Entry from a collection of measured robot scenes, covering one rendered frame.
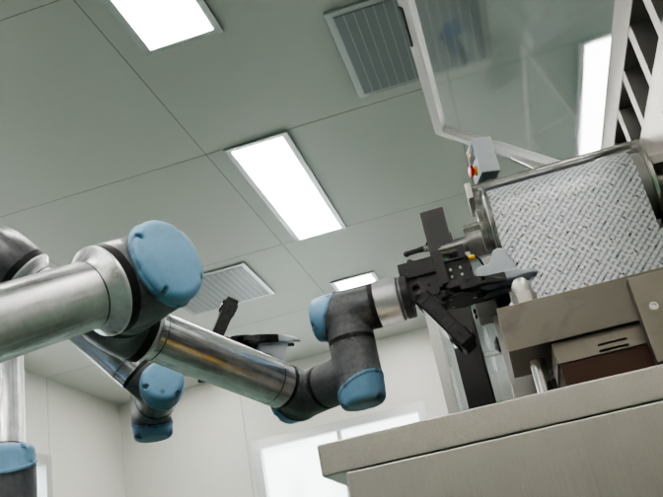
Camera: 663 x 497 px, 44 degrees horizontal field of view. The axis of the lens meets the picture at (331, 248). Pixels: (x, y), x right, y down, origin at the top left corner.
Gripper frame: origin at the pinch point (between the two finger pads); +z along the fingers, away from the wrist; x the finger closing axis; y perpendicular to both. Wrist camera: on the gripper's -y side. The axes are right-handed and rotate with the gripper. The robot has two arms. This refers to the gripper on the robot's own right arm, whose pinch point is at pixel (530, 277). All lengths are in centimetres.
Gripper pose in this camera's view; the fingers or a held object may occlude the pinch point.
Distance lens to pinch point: 130.8
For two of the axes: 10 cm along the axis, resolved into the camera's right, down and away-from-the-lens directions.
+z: 9.5, -2.6, -1.6
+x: 2.5, 3.5, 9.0
